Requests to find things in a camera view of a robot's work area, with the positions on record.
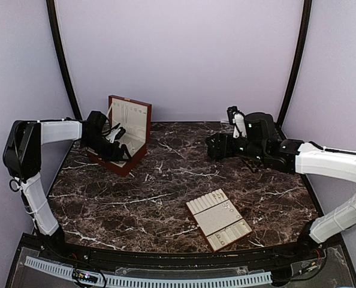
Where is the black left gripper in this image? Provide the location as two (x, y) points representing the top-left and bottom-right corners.
(82, 134), (131, 161)

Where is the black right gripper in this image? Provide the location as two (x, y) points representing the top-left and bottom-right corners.
(206, 131), (267, 164)

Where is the red jewelry tray insert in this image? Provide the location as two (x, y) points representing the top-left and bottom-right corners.
(186, 189), (252, 253)

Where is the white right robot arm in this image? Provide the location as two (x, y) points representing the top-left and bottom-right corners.
(206, 133), (356, 260)

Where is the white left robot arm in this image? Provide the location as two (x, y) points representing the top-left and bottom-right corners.
(2, 119), (132, 236)

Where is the red open jewelry box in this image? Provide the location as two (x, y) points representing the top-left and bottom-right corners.
(87, 95), (152, 176)

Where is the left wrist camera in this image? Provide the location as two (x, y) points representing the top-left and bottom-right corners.
(82, 110), (126, 146)

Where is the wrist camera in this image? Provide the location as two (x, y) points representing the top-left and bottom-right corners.
(225, 105), (277, 145)
(82, 110), (126, 146)

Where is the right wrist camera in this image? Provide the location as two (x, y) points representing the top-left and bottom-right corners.
(225, 105), (277, 145)

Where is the black front table rail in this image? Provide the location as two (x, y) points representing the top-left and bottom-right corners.
(19, 233), (327, 271)

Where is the white slotted cable duct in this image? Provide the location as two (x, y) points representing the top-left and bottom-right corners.
(24, 256), (273, 287)

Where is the left black frame post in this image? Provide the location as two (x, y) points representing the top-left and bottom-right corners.
(46, 0), (83, 119)

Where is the black frame post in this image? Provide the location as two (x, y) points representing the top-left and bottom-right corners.
(277, 0), (312, 128)
(46, 0), (83, 119)

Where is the right black frame post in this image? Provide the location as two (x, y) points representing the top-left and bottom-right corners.
(277, 0), (312, 128)

